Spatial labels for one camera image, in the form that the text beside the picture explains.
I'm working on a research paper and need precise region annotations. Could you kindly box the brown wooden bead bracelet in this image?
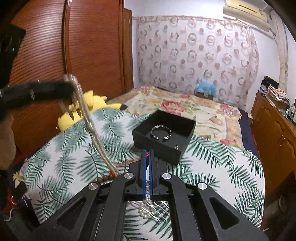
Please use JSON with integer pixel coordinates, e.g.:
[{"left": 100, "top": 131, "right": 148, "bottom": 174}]
[{"left": 96, "top": 174, "right": 117, "bottom": 185}]

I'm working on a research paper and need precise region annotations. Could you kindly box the black square jewelry box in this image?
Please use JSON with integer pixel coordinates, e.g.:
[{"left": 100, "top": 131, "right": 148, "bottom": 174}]
[{"left": 132, "top": 110, "right": 196, "bottom": 166}]

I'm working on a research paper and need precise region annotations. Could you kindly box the silver metal bangle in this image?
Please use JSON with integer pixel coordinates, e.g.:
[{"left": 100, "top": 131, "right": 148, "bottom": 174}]
[{"left": 150, "top": 125, "right": 172, "bottom": 141}]

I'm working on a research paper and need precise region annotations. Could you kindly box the person's left hand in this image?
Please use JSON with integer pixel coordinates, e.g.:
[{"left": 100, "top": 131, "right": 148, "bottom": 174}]
[{"left": 0, "top": 113, "right": 16, "bottom": 170}]

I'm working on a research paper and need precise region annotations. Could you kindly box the floral bed blanket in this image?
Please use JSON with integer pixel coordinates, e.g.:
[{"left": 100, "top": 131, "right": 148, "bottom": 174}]
[{"left": 107, "top": 85, "right": 245, "bottom": 150}]

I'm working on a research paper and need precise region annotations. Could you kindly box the brown louvered wardrobe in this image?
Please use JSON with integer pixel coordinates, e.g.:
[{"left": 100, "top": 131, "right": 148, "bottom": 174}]
[{"left": 6, "top": 0, "right": 134, "bottom": 158}]

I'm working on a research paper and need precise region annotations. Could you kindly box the yellow pikachu plush toy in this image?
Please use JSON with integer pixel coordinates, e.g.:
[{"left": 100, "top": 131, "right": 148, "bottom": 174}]
[{"left": 57, "top": 90, "right": 127, "bottom": 132}]

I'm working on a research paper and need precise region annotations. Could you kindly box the blue plush toy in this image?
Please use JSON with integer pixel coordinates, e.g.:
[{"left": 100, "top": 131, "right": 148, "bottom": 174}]
[{"left": 194, "top": 79, "right": 217, "bottom": 96}]

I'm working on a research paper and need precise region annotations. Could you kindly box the pink circle pattern curtain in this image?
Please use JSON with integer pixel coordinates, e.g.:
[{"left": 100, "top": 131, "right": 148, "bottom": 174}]
[{"left": 133, "top": 16, "right": 259, "bottom": 109}]

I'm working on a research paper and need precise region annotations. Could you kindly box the wooden cabinet counter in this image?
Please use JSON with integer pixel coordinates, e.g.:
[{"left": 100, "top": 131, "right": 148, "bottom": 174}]
[{"left": 251, "top": 93, "right": 295, "bottom": 193}]

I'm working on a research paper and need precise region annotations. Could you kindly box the stack of folded clothes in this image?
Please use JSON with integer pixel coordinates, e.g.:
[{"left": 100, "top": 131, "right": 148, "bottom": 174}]
[{"left": 260, "top": 76, "right": 290, "bottom": 104}]

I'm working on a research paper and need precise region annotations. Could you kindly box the beige side curtain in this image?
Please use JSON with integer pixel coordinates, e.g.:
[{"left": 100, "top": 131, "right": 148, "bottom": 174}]
[{"left": 270, "top": 10, "right": 288, "bottom": 92}]

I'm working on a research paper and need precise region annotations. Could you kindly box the wall air conditioner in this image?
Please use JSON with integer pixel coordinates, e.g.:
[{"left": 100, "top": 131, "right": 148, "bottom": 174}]
[{"left": 223, "top": 0, "right": 270, "bottom": 32}]

